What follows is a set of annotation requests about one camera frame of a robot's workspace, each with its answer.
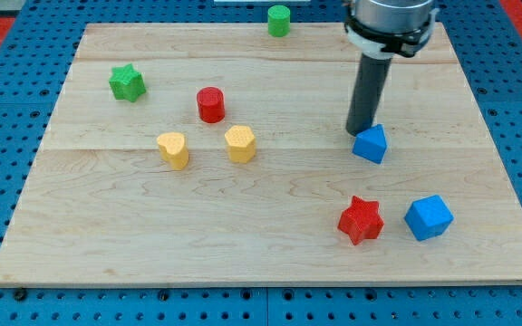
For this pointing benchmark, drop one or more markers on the yellow hexagon block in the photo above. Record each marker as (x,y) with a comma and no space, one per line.
(241,144)

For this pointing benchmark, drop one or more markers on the red cylinder block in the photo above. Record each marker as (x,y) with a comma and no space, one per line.
(211,104)

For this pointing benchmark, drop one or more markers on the wooden board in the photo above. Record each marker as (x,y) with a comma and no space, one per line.
(100,208)

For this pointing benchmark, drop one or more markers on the yellow heart block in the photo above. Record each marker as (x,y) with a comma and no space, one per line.
(173,149)

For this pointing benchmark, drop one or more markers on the blue triangle block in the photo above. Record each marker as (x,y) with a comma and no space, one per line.
(371,144)

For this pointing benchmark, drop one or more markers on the red star block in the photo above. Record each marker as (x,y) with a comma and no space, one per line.
(361,220)

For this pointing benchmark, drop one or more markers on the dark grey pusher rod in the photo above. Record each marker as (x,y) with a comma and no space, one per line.
(367,92)

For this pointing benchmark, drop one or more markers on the green cylinder block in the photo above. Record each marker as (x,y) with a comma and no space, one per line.
(278,20)

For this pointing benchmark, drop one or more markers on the green star block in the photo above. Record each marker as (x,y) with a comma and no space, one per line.
(126,83)

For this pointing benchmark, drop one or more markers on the blue cube block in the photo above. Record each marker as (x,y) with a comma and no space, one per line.
(428,217)

